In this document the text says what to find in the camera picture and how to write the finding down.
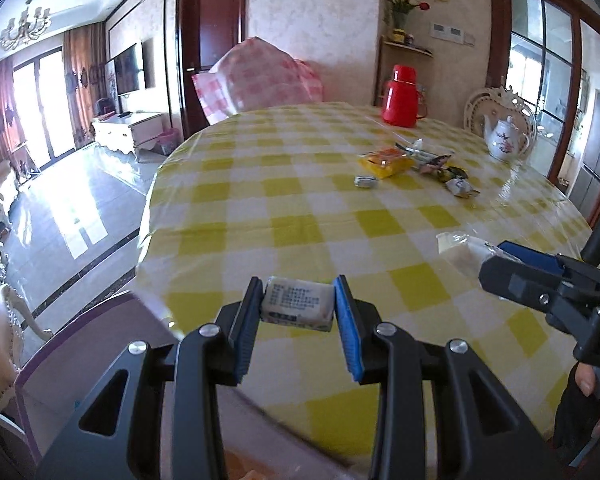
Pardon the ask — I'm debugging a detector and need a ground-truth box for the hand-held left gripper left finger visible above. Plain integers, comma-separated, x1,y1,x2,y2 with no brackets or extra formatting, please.
37,276,265,480

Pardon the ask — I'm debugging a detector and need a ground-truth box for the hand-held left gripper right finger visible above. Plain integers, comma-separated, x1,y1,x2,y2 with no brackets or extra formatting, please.
332,275,551,480

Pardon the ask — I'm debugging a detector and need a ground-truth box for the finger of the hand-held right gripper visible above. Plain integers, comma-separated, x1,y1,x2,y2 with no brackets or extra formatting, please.
478,255,568,318
497,240,568,273

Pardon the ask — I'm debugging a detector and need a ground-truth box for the clear bread packet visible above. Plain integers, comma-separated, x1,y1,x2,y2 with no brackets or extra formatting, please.
436,231,501,273

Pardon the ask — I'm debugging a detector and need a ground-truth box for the pink black snack packet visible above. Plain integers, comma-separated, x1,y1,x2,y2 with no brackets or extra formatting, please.
422,152,455,173

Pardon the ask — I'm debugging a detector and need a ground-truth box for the lilac storage box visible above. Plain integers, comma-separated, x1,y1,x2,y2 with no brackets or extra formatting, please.
14,290,381,480

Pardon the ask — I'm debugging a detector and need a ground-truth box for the person's right hand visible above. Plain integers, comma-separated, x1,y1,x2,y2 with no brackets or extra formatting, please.
575,362,600,441

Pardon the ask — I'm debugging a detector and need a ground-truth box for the crumpled white snack packet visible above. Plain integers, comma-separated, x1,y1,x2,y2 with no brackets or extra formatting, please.
445,177,481,201

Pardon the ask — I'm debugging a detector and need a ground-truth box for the dark green gold packet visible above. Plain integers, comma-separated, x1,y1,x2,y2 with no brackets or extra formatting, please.
432,166,468,183

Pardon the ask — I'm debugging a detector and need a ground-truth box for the white floral teapot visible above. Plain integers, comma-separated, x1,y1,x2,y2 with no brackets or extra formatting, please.
481,114,531,162

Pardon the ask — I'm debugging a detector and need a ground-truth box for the yellow cake packet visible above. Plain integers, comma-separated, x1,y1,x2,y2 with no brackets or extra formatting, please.
357,145,412,180

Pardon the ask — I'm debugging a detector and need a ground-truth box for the wood framed glass partition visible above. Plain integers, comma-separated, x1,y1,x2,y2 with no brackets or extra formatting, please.
490,0,600,221

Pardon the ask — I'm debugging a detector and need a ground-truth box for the red thermos jug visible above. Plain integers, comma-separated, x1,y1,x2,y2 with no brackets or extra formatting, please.
381,64,426,127

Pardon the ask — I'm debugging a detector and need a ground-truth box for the pink waste bin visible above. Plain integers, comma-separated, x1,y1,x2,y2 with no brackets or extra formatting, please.
157,127,182,157

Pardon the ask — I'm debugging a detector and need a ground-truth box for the wooden corner shelf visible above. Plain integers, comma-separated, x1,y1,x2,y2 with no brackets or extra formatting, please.
380,35,433,106

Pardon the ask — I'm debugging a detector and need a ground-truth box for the white television cabinet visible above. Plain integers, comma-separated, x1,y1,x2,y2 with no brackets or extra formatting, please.
91,112,166,161

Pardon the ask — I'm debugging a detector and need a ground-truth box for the pink checked chair cover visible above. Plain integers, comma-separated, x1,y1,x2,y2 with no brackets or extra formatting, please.
191,36,325,126

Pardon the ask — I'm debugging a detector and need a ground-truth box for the vase of red flowers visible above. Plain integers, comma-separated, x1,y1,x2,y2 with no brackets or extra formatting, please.
372,0,437,31

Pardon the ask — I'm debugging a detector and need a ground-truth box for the flat screen television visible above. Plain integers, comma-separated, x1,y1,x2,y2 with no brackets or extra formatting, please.
105,42,146,98

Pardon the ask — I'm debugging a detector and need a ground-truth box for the brown wooden door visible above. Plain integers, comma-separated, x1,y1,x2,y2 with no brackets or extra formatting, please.
177,0,248,138

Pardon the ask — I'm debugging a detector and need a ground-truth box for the crystal chandelier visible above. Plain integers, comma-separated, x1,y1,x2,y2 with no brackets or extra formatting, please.
0,0,52,52

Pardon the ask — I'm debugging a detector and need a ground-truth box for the white wall switch panel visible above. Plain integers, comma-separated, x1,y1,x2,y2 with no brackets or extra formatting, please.
430,22,463,41

